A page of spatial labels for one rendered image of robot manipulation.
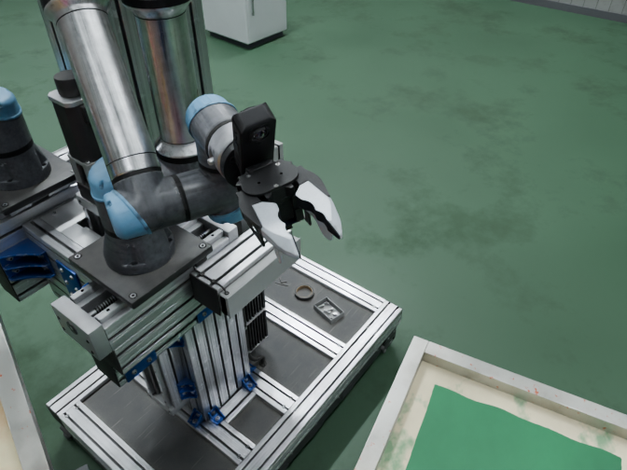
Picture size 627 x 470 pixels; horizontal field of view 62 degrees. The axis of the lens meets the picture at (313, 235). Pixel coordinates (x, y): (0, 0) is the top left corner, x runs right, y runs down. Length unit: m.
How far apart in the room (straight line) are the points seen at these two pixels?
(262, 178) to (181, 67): 0.41
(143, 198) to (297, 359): 1.57
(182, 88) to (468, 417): 0.93
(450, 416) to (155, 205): 0.83
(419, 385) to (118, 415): 1.30
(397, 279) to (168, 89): 2.10
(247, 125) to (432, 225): 2.75
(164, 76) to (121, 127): 0.21
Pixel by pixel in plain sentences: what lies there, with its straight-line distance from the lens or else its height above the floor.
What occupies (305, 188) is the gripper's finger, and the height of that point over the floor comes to 1.69.
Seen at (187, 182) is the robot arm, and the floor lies 1.59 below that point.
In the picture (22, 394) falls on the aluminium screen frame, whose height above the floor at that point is 1.21.
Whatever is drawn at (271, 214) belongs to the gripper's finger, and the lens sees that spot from 0.59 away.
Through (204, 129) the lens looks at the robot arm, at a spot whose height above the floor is 1.68.
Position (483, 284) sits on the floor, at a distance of 2.98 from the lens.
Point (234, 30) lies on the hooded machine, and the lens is 5.71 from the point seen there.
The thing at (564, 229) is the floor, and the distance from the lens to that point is 3.51.
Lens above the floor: 2.04
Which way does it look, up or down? 41 degrees down
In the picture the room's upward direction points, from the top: straight up
